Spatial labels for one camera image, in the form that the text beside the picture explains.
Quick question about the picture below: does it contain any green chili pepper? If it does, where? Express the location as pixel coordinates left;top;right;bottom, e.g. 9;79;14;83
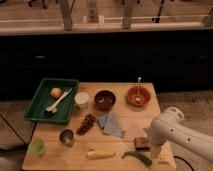
122;151;152;167

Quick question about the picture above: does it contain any brown rectangular eraser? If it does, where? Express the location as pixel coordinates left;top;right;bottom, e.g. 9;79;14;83
134;137;150;150

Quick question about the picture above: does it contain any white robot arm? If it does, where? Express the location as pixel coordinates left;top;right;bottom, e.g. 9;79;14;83
147;107;213;162

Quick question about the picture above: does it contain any orange bowl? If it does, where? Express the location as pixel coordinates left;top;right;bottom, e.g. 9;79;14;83
126;86;151;107

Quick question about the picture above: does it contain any purple bowl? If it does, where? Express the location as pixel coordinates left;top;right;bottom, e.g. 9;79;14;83
94;90;116;111

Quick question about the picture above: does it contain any silver fork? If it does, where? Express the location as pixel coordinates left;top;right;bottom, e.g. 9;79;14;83
135;77;141;103

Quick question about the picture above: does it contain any blue cloth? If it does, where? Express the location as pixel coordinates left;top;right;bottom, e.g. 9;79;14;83
97;112;125;138

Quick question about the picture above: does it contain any yellow corn cob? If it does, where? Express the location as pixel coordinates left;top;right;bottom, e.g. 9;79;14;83
86;148;115;160

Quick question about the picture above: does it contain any brown grape bunch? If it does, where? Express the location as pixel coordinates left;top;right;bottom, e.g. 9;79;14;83
76;114;96;135

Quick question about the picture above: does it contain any white cup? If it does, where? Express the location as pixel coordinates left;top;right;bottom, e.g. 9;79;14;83
75;92;89;110

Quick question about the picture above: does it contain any small metal cup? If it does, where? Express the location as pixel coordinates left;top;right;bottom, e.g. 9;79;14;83
59;129;74;147

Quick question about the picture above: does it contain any white dish brush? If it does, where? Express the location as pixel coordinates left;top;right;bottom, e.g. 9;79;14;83
45;89;72;116

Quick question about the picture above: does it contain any orange fruit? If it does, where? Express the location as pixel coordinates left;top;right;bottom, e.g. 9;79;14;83
50;88;62;99

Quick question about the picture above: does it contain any green plastic cup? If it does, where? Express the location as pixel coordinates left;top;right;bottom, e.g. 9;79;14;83
28;138;46;157

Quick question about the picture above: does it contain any green plastic tray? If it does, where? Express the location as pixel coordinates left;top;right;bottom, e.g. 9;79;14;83
24;78;79;124

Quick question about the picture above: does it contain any black cable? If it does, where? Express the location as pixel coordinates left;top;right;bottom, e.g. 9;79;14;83
173;155;196;171
0;114;37;146

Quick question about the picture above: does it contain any black cable left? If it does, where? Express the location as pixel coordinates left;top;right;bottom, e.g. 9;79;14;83
0;114;37;146

